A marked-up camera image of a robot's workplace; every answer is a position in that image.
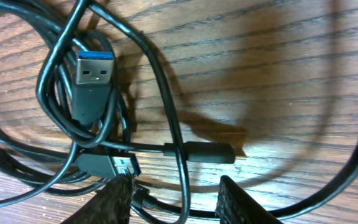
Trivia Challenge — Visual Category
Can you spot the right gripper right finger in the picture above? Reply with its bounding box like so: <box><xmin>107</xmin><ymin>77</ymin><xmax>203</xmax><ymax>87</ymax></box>
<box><xmin>216</xmin><ymin>175</ymin><xmax>282</xmax><ymax>224</ymax></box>

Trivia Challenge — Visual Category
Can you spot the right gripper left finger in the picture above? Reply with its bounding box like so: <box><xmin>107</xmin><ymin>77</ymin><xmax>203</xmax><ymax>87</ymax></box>
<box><xmin>62</xmin><ymin>174</ymin><xmax>134</xmax><ymax>224</ymax></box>

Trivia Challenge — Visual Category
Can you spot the black cables bundle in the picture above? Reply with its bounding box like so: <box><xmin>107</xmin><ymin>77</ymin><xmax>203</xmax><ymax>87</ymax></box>
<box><xmin>0</xmin><ymin>0</ymin><xmax>358</xmax><ymax>224</ymax></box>

